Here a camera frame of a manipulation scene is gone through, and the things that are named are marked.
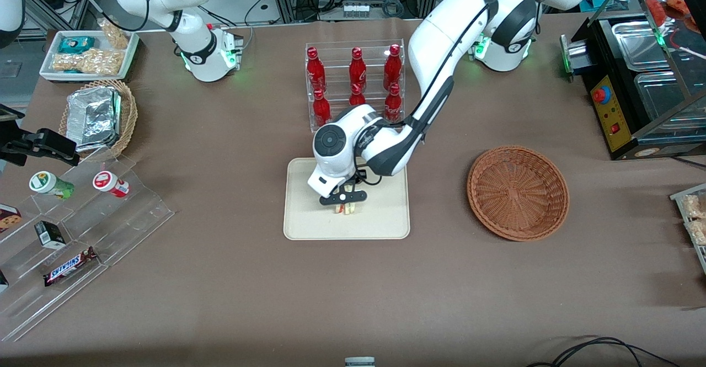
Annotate snickers chocolate bar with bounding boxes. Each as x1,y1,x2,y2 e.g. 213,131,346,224
44,247,99,288

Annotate brown wicker basket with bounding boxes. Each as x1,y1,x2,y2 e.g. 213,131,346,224
467,145,570,242

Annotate black floor cable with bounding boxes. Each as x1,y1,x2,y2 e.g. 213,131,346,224
527,336,682,367

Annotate cream plastic tray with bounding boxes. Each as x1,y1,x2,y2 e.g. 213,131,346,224
284,156,411,241

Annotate white wire snack rack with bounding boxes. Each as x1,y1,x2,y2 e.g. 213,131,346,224
670,182,706,275

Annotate black food warmer machine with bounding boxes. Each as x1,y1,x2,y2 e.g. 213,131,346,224
560,0,706,161

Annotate orange food pieces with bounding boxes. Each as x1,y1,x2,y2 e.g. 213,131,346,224
645,0,697,24

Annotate brown cookie box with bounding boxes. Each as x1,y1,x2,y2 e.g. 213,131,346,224
0,204,23,234

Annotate green yogurt cup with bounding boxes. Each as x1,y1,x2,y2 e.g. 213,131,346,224
29,171,75,200

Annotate white rectangular snack tray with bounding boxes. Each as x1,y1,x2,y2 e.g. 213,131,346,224
40,29,140,83

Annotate small clear snack bag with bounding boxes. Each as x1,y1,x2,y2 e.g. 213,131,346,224
98,18,132,51

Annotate small black box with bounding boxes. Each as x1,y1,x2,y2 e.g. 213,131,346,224
34,221,67,249

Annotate light wicker basket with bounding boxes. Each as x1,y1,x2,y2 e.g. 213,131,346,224
58,79,138,161

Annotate teal snack packet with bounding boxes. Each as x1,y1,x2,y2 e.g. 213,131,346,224
58,36,96,55

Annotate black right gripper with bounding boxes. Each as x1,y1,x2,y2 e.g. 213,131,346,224
0,129,79,167

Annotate steel side tray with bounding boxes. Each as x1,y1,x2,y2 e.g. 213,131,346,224
560,34,594,82

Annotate clear acrylic bottle rack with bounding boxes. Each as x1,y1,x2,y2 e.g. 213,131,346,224
305,39,406,134

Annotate red yogurt cup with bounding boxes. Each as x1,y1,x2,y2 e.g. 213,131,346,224
93,171,131,198

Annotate steel warmer pan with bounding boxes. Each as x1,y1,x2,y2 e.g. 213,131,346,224
611,20,693,73
633,72,706,131

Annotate clear acrylic stepped stand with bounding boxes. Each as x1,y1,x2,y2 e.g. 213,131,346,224
0,146,176,343

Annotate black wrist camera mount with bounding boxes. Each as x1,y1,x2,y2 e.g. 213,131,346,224
0,104,26,136

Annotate large clear peanut bag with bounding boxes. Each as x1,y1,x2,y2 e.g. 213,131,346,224
52,47,125,76

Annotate silver foil wrapped package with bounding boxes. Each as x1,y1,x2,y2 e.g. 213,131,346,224
66,87,122,153

